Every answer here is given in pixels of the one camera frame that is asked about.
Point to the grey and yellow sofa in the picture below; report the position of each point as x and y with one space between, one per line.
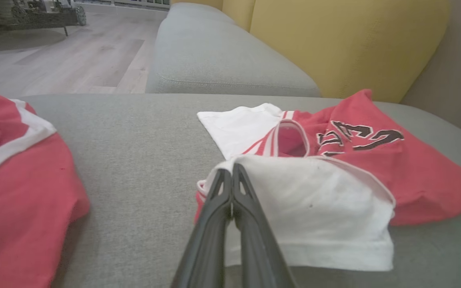
214 52

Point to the red shorts with white stripe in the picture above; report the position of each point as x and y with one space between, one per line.
22 208

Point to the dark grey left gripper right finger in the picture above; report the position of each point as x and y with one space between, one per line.
254 240

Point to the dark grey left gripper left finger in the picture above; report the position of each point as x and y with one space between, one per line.
210 232

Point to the red numbered basketball jersey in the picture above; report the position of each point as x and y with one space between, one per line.
334 208

